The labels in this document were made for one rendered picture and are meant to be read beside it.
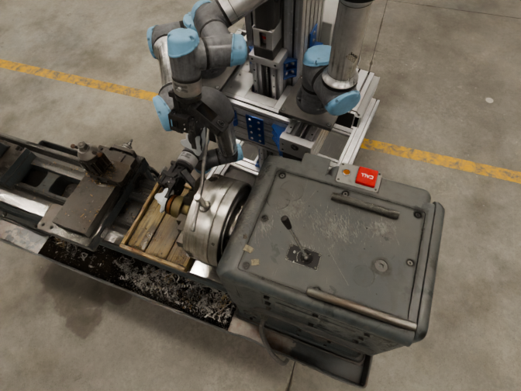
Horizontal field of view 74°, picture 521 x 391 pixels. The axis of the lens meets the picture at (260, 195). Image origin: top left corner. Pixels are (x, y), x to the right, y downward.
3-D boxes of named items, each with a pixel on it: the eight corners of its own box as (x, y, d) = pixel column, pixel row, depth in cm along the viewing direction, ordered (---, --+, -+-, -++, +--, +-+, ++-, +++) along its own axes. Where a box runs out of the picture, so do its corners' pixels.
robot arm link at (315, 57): (324, 66, 133) (329, 35, 121) (340, 89, 126) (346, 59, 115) (295, 75, 131) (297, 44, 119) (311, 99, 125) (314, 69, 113)
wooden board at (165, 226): (222, 198, 152) (221, 194, 149) (186, 274, 137) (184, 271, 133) (163, 179, 159) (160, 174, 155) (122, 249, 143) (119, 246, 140)
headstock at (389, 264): (408, 239, 139) (450, 192, 104) (385, 361, 118) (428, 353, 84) (270, 196, 151) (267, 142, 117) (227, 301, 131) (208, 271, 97)
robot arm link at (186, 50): (205, 37, 79) (168, 41, 77) (208, 81, 87) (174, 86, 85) (196, 24, 84) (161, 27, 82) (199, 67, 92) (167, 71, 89)
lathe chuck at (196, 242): (249, 197, 142) (235, 166, 112) (220, 270, 133) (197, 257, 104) (229, 191, 144) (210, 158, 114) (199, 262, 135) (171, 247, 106)
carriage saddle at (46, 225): (150, 164, 163) (146, 157, 158) (95, 252, 143) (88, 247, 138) (98, 147, 170) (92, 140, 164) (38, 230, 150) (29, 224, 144)
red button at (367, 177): (377, 174, 110) (378, 171, 108) (373, 189, 107) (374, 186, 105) (358, 169, 111) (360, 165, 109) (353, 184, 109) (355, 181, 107)
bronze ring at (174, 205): (194, 194, 124) (172, 187, 126) (183, 216, 120) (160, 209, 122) (200, 205, 132) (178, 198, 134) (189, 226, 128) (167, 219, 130)
